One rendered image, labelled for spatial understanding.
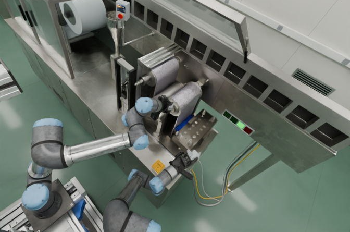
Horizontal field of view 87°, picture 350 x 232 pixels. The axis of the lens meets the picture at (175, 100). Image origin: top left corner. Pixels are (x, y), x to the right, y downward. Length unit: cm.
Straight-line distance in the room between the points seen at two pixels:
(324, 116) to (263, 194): 172
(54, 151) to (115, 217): 36
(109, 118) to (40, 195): 67
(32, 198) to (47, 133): 44
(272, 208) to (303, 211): 41
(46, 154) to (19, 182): 166
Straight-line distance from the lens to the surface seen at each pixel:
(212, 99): 145
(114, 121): 159
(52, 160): 92
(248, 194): 266
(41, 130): 99
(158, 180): 108
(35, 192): 131
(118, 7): 129
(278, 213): 281
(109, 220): 84
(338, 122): 125
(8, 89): 34
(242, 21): 72
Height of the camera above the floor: 222
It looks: 48 degrees down
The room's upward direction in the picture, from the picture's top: 17 degrees clockwise
